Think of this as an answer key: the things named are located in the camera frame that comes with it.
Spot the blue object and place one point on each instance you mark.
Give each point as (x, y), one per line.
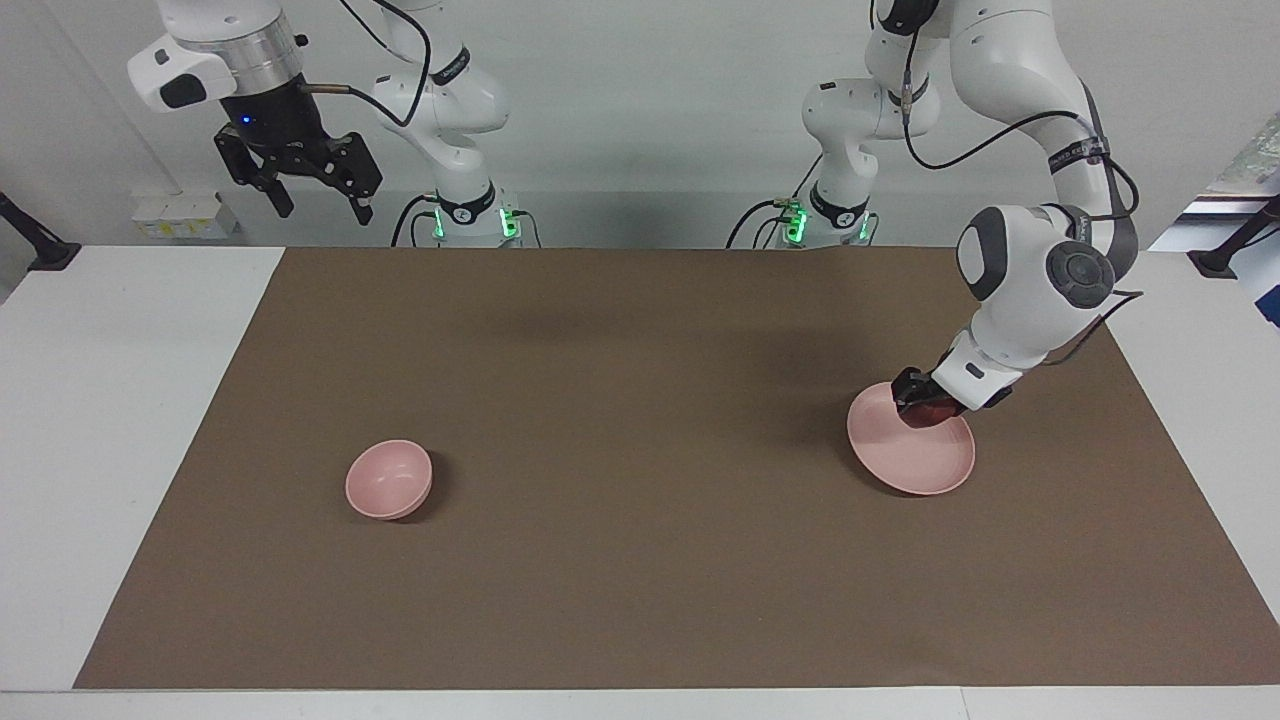
(1265, 295)

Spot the red apple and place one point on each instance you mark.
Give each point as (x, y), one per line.
(928, 416)

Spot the brown table mat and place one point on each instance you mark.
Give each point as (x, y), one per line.
(640, 560)

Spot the pink plate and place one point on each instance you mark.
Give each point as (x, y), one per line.
(915, 460)

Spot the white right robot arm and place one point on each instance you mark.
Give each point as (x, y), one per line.
(450, 100)

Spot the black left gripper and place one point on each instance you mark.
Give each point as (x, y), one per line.
(995, 398)

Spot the pink bowl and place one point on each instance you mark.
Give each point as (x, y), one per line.
(388, 480)

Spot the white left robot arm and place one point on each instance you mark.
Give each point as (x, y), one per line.
(1020, 270)

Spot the white wall socket box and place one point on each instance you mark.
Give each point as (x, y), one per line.
(185, 218)

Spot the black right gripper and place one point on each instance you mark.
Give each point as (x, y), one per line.
(275, 125)

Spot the black clamp stand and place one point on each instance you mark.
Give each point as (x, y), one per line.
(1215, 262)
(50, 255)

